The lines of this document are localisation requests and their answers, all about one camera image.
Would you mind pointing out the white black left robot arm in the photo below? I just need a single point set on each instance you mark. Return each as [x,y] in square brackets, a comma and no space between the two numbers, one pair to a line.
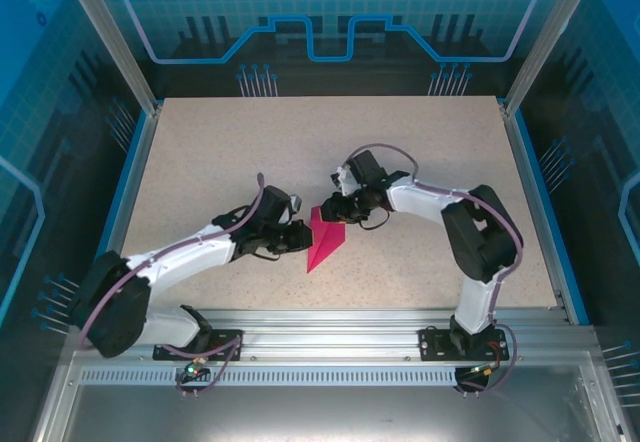
[185,257]

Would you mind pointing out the pink square paper sheet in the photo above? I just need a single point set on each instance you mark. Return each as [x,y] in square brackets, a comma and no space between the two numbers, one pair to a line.
[325,244]

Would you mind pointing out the aluminium frame post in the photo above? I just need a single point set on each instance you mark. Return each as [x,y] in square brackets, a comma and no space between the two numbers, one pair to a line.
[112,37]
[549,37]

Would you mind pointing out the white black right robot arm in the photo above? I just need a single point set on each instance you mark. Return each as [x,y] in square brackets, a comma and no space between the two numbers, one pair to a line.
[415,199]

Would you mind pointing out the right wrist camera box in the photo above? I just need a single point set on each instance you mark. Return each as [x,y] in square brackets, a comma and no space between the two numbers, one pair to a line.
[341,179]

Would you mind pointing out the small connector with green light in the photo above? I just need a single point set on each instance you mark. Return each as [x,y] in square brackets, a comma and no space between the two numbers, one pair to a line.
[196,368]
[485,369]

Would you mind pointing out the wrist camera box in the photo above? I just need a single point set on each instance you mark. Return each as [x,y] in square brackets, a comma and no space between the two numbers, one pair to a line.
[341,179]
[296,203]

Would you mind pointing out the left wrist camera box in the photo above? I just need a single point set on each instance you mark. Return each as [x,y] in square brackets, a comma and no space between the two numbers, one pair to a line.
[296,203]

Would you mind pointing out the blue edge strip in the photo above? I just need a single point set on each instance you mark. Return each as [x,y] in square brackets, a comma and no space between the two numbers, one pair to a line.
[548,212]
[114,212]

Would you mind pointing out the aluminium cross rail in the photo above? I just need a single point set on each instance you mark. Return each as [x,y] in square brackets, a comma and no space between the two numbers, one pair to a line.
[325,332]

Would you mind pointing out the aluminium side rail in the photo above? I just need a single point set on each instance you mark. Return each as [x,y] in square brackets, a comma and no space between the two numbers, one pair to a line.
[536,212]
[128,212]

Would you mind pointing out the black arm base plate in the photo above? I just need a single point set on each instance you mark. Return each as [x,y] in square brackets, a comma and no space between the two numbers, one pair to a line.
[225,344]
[432,344]

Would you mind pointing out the shiny metal tray panel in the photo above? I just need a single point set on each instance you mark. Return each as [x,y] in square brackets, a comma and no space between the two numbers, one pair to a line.
[325,417]

